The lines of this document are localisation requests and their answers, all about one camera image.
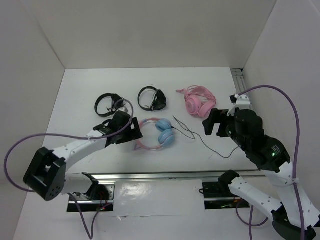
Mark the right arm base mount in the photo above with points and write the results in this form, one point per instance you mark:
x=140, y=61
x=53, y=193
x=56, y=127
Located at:
x=216, y=197

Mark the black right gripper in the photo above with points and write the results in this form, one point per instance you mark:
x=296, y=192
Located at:
x=216, y=115

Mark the black headphones middle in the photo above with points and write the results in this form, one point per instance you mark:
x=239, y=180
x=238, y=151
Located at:
x=159, y=100

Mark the black headphones left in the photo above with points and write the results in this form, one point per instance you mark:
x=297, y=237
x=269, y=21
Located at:
x=107, y=104

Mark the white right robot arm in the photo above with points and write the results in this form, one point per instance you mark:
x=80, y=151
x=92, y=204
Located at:
x=293, y=215

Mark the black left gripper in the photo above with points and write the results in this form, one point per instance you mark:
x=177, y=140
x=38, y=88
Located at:
x=133, y=133

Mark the black headphones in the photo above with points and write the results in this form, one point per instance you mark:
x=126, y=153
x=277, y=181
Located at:
x=107, y=104
x=159, y=100

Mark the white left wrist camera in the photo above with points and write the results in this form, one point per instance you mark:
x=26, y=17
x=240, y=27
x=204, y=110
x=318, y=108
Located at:
x=123, y=109

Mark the aluminium right side rail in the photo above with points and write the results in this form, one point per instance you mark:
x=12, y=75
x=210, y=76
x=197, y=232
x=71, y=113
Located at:
x=238, y=79

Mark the pink wired gaming headset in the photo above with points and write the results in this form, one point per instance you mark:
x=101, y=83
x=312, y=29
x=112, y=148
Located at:
x=199, y=101

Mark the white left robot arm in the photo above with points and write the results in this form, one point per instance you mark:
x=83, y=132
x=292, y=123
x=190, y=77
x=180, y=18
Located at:
x=48, y=175

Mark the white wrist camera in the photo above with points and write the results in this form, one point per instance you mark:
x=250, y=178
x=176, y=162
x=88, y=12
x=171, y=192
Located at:
x=241, y=102
x=123, y=109

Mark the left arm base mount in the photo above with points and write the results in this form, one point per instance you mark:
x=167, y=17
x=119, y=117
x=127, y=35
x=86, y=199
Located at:
x=100, y=199

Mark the aluminium front rail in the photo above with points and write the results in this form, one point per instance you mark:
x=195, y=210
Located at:
x=159, y=176

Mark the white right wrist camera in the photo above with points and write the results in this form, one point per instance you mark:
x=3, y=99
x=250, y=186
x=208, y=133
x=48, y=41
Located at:
x=241, y=102

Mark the aluminium rail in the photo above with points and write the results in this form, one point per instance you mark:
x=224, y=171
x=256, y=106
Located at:
x=238, y=79
x=159, y=176

